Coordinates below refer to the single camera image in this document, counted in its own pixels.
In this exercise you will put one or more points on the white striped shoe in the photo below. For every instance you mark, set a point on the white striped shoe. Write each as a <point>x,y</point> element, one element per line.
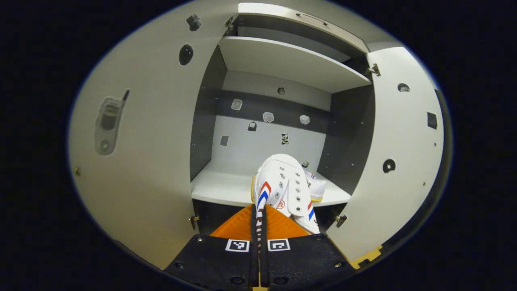
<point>317,188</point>
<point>282,182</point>

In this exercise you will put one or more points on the white shoe cabinet door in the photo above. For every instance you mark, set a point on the white shoe cabinet door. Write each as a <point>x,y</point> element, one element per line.
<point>153,141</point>
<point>404,194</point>

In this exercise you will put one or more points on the metal door hinge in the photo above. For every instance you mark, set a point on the metal door hinge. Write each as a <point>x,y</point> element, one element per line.
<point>194,221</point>
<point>341,220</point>
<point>229,22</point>
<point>373,70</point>

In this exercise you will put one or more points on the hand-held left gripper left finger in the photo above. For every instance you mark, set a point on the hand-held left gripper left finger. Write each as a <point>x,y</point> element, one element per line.
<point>214,260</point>

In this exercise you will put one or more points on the white shoe cabinet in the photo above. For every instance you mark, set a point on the white shoe cabinet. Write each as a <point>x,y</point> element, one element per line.
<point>242,149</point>

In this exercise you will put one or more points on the white cabinet shelf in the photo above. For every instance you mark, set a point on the white cabinet shelf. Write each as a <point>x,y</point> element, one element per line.
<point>282,60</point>
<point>222,188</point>
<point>291,40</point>

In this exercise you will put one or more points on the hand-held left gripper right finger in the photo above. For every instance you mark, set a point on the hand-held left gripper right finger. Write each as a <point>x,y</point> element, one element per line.
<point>303,260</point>

